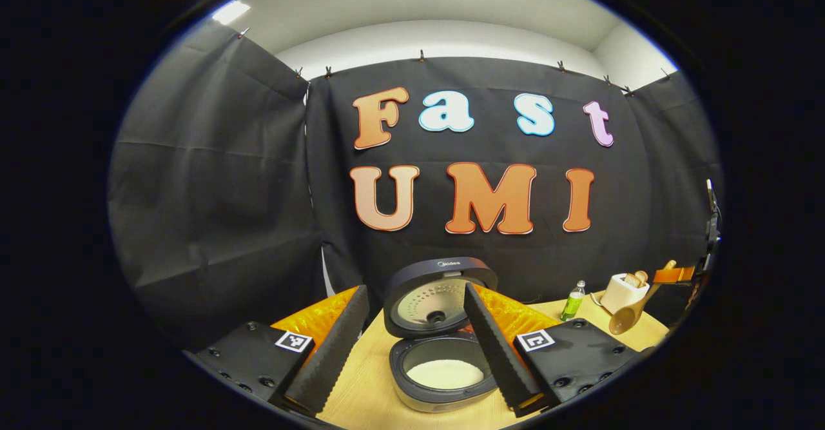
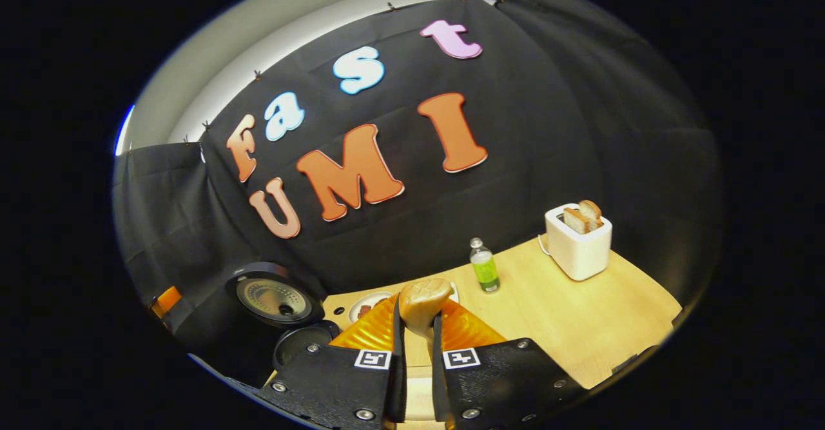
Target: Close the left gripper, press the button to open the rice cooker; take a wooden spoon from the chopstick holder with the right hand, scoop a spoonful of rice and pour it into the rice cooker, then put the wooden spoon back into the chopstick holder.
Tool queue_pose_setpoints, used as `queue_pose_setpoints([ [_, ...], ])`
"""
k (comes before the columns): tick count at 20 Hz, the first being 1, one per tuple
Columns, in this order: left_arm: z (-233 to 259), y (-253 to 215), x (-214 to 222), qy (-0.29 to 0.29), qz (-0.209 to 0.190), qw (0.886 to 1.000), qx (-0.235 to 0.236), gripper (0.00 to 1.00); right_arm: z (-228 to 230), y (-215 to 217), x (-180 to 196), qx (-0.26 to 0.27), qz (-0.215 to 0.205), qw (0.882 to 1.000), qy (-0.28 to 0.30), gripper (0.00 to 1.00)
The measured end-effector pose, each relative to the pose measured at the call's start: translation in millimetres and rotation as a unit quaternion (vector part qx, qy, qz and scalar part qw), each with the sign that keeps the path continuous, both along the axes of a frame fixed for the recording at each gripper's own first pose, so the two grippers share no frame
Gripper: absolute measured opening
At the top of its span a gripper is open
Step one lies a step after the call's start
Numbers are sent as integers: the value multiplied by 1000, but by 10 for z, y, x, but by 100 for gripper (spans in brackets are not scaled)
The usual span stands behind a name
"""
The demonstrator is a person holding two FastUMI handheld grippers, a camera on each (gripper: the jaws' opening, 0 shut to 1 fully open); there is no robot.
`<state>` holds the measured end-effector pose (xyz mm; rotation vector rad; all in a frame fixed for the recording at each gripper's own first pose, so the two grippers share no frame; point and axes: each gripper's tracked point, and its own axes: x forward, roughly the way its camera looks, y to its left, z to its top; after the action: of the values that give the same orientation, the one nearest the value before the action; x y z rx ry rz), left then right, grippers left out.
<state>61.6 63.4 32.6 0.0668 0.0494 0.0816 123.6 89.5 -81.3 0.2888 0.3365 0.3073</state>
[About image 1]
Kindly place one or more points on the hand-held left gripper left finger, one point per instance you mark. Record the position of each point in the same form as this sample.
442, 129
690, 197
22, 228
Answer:
332, 352

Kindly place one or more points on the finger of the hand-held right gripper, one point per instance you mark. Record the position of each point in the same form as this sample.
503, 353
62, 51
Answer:
675, 274

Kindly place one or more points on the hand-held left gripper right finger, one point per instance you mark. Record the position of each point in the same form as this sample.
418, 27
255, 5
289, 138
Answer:
499, 352

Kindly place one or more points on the white rice heap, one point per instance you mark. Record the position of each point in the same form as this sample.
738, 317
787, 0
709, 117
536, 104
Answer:
445, 375

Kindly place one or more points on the wooden spoon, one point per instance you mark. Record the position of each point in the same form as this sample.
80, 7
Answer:
624, 319

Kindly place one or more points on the black rice cooker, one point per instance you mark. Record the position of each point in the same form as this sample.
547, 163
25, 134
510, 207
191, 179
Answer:
425, 301

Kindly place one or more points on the brown crust bread slice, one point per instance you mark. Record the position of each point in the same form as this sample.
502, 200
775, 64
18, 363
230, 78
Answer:
642, 276

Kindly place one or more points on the pale bread slice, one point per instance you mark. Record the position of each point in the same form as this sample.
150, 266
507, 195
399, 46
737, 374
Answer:
631, 280

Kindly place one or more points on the white toaster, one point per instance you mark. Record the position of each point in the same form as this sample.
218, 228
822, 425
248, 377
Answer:
615, 298

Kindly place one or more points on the green drink bottle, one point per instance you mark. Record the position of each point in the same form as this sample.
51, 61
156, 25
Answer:
571, 304

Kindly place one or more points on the black backdrop cloth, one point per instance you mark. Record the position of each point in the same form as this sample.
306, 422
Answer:
213, 191

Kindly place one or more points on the ceiling light panel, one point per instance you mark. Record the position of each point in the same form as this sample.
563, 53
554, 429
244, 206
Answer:
231, 11

